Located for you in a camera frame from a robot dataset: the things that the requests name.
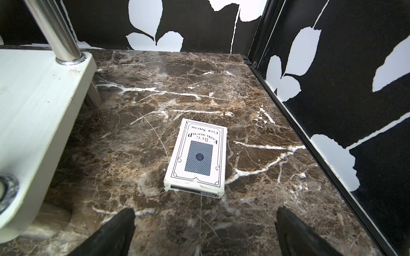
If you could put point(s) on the white two-tier shelf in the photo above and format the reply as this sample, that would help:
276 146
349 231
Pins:
41 96

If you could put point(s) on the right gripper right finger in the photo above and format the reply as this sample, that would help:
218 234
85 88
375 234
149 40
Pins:
296 238

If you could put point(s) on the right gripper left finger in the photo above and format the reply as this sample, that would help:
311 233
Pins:
112 239

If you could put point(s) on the white square tag card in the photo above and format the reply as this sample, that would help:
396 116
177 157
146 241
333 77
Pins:
198 162

